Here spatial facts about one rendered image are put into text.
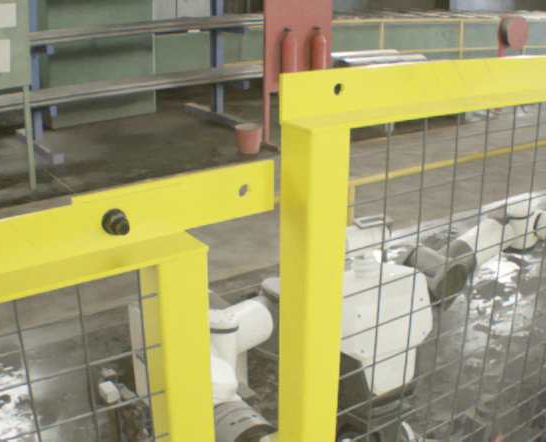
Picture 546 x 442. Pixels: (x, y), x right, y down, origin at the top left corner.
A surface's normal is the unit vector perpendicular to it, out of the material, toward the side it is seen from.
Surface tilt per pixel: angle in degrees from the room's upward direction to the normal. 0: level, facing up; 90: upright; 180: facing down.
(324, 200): 90
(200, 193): 90
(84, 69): 90
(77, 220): 90
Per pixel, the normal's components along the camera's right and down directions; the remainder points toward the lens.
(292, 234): -0.81, 0.20
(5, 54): 0.58, 0.29
